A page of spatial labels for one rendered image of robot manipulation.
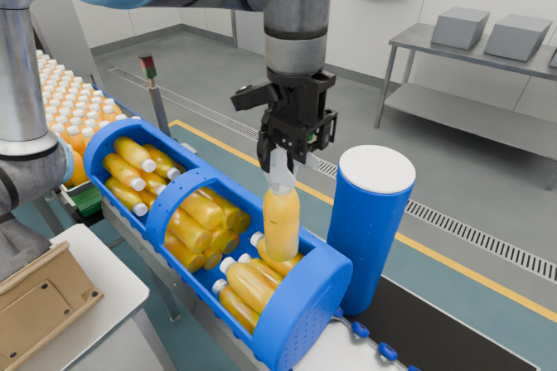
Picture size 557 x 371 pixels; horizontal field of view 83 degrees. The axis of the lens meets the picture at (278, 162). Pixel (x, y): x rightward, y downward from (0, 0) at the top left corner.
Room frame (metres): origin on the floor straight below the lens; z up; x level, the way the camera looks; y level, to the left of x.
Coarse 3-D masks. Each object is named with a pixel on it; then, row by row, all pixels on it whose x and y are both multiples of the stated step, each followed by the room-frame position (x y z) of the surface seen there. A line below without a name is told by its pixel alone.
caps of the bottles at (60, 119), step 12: (48, 72) 1.68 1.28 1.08; (60, 72) 1.67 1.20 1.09; (72, 72) 1.67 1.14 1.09; (48, 84) 1.53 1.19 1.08; (60, 84) 1.51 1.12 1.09; (72, 84) 1.50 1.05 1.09; (84, 84) 1.50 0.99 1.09; (48, 96) 1.40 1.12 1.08; (60, 96) 1.39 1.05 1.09; (72, 96) 1.37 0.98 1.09; (84, 96) 1.38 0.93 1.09; (96, 96) 1.40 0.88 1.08; (48, 108) 1.26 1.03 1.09; (96, 108) 1.27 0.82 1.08; (108, 108) 1.25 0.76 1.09; (48, 120) 1.18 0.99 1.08; (60, 120) 1.16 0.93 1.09; (72, 120) 1.16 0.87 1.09
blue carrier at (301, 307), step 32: (128, 128) 0.94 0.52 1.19; (96, 160) 0.84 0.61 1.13; (192, 160) 0.72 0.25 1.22; (192, 192) 0.59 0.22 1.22; (224, 192) 0.75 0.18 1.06; (160, 224) 0.52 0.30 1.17; (256, 224) 0.64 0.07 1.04; (224, 256) 0.58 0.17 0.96; (256, 256) 0.56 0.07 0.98; (320, 256) 0.39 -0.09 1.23; (288, 288) 0.32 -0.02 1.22; (320, 288) 0.32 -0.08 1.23; (224, 320) 0.33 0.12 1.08; (288, 320) 0.27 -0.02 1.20; (320, 320) 0.34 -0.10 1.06; (256, 352) 0.26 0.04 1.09; (288, 352) 0.25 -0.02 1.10
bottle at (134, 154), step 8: (120, 144) 0.87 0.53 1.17; (128, 144) 0.86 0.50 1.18; (136, 144) 0.86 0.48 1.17; (120, 152) 0.84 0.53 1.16; (128, 152) 0.82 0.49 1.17; (136, 152) 0.81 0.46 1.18; (144, 152) 0.82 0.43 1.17; (128, 160) 0.80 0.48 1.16; (136, 160) 0.79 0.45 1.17; (144, 160) 0.79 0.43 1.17; (152, 160) 0.81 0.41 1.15; (136, 168) 0.79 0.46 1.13
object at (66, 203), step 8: (48, 192) 1.76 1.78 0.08; (64, 192) 0.92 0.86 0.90; (48, 200) 1.74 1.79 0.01; (64, 200) 0.87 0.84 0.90; (64, 208) 0.94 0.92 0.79; (72, 208) 0.83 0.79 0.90; (88, 208) 0.85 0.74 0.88; (72, 216) 0.82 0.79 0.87; (80, 216) 0.97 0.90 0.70; (88, 216) 0.97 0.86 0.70; (96, 216) 0.97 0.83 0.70; (88, 224) 0.92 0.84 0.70; (120, 240) 1.13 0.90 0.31
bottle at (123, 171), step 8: (104, 160) 0.84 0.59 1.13; (112, 160) 0.83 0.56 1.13; (120, 160) 0.83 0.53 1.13; (104, 168) 0.83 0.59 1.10; (112, 168) 0.80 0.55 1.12; (120, 168) 0.79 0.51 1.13; (128, 168) 0.79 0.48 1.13; (120, 176) 0.76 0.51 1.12; (128, 176) 0.76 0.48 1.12; (136, 176) 0.77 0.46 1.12; (128, 184) 0.74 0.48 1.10
